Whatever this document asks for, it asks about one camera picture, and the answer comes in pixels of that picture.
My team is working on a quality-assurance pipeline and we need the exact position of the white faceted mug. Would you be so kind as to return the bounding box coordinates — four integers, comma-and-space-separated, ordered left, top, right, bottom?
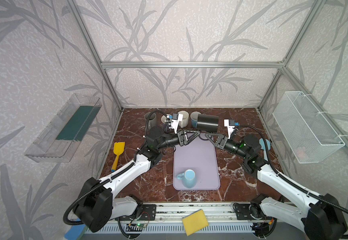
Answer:
178, 111, 190, 128

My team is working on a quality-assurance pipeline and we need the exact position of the black mug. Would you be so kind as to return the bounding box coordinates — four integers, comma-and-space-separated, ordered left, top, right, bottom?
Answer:
196, 114, 219, 133

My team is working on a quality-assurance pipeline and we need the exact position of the blue dotted square mug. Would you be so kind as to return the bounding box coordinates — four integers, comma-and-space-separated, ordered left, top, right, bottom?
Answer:
190, 111, 201, 129

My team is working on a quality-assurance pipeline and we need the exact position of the lavender mug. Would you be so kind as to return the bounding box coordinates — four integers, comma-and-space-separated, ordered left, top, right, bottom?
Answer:
161, 114, 172, 124

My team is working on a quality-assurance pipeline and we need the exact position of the grey mug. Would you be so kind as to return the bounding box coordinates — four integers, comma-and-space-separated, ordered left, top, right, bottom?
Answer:
145, 112, 157, 131

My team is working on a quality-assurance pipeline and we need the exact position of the light blue mug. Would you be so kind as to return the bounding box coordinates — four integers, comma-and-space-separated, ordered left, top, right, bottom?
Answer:
176, 169, 197, 189

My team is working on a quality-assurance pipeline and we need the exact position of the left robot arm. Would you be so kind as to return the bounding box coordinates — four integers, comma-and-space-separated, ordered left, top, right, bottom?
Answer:
63, 114, 201, 233

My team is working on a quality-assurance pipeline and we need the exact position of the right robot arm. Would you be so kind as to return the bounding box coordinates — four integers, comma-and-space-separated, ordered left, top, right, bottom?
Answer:
205, 133, 348, 240

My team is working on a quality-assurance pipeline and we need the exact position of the lavender plastic tray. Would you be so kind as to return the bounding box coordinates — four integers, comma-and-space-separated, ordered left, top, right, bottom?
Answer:
173, 134, 221, 191

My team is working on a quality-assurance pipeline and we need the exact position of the light blue spatula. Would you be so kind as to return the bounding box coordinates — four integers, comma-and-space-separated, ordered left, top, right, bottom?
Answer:
260, 138, 271, 161

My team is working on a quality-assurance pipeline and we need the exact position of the yellow spatula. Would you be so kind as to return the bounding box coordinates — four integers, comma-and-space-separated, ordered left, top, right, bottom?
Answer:
111, 142, 125, 173

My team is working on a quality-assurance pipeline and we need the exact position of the yellow sponge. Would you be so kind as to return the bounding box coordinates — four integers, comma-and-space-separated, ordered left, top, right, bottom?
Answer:
182, 210, 209, 236

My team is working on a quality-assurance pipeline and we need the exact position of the green circuit board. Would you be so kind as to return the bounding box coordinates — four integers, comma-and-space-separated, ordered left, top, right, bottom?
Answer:
127, 223, 149, 232

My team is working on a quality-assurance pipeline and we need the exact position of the clear plastic shelf bin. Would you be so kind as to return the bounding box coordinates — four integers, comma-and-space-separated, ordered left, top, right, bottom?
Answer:
24, 94, 102, 163

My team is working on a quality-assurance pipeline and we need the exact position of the blue sponge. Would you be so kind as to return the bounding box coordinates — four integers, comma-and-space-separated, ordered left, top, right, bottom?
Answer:
64, 224, 87, 240

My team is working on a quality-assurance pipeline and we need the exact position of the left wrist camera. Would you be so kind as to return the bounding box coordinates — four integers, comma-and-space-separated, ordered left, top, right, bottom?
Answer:
166, 114, 183, 134

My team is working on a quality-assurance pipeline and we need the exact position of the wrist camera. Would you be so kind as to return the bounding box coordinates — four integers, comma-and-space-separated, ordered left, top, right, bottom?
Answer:
224, 119, 240, 138
166, 114, 183, 134

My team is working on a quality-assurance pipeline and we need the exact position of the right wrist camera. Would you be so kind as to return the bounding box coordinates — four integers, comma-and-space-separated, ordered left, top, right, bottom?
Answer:
224, 119, 240, 138

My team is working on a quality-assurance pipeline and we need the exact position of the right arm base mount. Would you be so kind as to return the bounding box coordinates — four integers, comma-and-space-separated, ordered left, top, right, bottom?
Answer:
233, 203, 276, 224

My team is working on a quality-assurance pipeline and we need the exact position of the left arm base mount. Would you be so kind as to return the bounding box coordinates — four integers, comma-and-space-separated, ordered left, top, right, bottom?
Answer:
130, 204, 157, 221

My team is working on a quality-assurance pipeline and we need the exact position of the white wire basket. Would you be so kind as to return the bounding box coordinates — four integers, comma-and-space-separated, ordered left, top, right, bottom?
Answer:
273, 91, 345, 164

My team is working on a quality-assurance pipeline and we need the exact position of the aluminium frame rail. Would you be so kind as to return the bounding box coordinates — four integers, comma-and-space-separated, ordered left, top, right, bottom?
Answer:
101, 62, 283, 69

